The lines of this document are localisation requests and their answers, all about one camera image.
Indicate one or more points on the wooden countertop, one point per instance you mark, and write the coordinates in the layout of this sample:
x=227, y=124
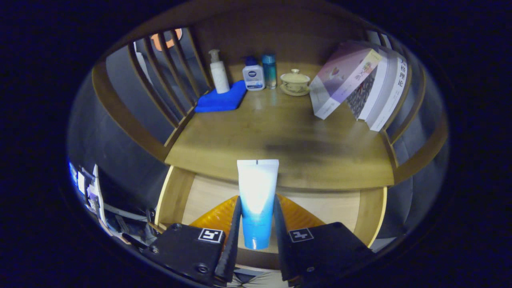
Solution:
x=260, y=128

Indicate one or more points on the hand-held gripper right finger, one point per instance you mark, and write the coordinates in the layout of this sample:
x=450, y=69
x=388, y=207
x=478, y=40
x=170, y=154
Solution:
x=282, y=248

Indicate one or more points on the brown wooden drawer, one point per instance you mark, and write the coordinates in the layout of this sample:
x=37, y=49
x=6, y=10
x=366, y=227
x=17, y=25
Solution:
x=312, y=208

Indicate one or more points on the white pump bottle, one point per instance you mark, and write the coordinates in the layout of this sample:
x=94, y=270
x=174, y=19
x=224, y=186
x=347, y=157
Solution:
x=220, y=78

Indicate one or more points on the teal bottle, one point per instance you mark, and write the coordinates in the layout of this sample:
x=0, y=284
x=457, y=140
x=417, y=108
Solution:
x=269, y=72

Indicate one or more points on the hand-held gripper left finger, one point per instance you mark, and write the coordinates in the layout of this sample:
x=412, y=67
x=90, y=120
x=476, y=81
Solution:
x=233, y=248

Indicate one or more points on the white blue-capped lotion bottle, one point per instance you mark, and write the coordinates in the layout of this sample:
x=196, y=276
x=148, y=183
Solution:
x=253, y=78

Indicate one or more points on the purple cover book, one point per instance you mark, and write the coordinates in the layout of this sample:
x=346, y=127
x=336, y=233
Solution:
x=340, y=80

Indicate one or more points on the beige lidded teacup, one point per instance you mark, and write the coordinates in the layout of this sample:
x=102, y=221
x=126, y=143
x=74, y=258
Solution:
x=295, y=83

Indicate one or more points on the brown wooden cabinet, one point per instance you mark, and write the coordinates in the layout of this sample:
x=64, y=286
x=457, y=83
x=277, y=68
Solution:
x=280, y=36

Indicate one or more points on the blue folded cloth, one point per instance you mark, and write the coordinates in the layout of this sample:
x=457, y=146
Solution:
x=222, y=100

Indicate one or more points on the blue and white tube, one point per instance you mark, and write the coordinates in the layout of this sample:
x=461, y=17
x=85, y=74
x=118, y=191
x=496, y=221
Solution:
x=258, y=192

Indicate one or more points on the thick white book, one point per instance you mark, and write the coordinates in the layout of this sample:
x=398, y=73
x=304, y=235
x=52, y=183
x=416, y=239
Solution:
x=394, y=92

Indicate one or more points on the patterned cover book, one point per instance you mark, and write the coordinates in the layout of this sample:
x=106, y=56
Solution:
x=366, y=94

